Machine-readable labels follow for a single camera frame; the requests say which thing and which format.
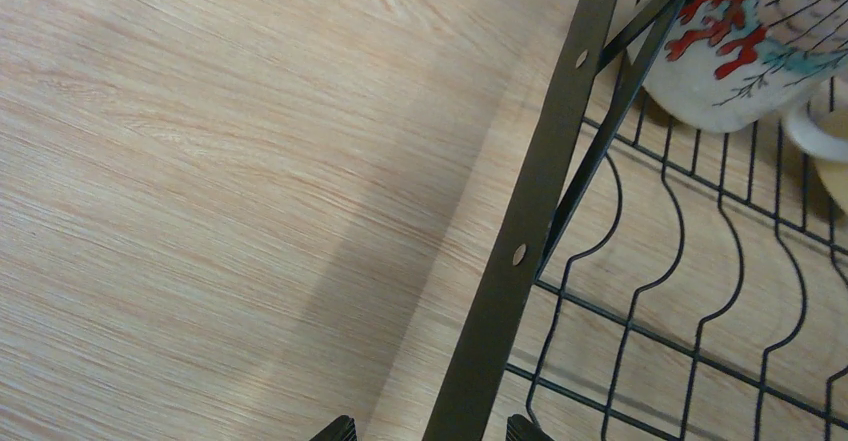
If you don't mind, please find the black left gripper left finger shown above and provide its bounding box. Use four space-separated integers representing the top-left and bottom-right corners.
310 415 358 441

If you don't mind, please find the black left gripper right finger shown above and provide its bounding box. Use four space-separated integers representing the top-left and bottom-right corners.
506 414 553 441

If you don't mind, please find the black wire dish rack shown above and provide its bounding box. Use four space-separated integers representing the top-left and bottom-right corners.
425 0 847 440

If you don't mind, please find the yellow handled mug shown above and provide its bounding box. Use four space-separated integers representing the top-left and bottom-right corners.
813 107 848 214

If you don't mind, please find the cream ceramic mug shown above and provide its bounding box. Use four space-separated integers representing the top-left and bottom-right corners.
643 0 847 162

